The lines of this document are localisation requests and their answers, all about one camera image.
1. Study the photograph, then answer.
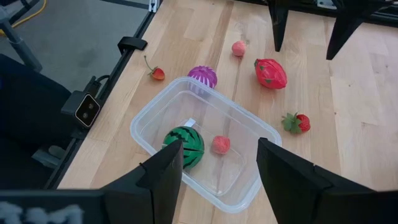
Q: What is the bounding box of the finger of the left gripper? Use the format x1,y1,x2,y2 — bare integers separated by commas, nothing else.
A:
325,0,391,60
266,0,290,53

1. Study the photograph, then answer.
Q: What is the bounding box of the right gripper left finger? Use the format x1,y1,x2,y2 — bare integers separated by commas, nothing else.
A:
102,139,184,224

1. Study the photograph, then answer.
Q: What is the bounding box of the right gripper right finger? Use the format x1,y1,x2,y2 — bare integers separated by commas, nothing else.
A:
256,136,398,224

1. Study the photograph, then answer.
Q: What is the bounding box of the pink peach toy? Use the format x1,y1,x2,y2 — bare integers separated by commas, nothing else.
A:
211,135,231,156
231,40,247,57

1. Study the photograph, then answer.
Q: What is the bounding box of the red pepper toy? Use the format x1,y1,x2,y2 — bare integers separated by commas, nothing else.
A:
254,58,288,90

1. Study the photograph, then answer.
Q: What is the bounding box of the green watermelon toy ball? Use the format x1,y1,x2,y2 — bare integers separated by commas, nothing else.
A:
162,126,205,170

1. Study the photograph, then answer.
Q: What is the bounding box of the large leafy strawberry toy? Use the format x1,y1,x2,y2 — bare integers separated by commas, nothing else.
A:
281,112,312,135

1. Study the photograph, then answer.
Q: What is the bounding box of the clear plastic tupperware container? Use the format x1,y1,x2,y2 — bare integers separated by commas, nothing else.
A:
129,76,283,215

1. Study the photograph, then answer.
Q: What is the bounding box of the purple striped onion toy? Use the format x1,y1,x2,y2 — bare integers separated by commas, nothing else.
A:
187,65,218,94

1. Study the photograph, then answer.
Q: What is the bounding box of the small long-stemmed strawberry toy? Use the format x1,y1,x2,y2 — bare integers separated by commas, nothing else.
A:
143,55,166,82

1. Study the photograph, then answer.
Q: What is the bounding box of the silver mounting plate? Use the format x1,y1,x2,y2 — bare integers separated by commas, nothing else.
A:
317,0,337,9

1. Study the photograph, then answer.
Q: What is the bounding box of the black chair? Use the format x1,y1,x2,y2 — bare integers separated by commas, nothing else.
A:
0,53,74,190

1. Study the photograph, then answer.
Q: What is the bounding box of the grey metal stand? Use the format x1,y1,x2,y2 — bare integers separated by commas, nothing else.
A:
0,4,44,73

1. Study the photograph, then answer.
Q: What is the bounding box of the small black camera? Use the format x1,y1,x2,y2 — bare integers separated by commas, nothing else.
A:
60,89,102,129

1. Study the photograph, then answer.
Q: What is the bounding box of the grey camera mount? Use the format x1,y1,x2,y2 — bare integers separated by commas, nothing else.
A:
30,144,67,169

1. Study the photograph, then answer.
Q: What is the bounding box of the black camera cable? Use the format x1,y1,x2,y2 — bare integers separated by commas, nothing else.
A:
88,74,111,96

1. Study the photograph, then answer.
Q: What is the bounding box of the black frame clip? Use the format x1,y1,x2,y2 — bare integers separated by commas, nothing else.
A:
117,36,149,55

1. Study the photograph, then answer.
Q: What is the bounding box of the yellow floor cable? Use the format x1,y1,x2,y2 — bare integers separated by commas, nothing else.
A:
0,0,48,35

